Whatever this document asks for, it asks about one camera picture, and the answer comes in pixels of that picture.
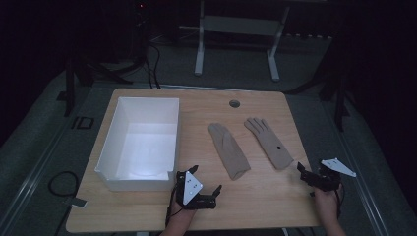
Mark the plain beige glove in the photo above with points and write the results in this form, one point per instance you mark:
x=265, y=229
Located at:
x=229, y=152

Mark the beige glove with dark button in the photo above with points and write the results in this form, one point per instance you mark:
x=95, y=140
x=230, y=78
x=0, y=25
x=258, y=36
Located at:
x=270, y=144

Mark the black metal stand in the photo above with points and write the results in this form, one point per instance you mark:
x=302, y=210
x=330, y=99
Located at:
x=337, y=98
x=70, y=85

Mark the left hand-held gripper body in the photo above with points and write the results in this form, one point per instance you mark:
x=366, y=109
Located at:
x=191, y=188

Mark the person's right hand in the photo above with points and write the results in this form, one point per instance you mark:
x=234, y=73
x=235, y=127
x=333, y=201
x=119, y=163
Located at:
x=326, y=203

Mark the black floor bracket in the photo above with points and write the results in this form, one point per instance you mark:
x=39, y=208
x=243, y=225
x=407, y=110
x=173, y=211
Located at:
x=82, y=123

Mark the person's left hand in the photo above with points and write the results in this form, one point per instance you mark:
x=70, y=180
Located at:
x=182, y=213

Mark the white plastic box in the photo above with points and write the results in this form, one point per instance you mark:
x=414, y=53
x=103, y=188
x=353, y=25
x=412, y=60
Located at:
x=144, y=147

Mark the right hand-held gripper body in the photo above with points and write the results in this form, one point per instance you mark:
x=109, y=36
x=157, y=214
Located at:
x=327, y=178

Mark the white metal desk frame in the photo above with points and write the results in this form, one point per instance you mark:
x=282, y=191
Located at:
x=239, y=26

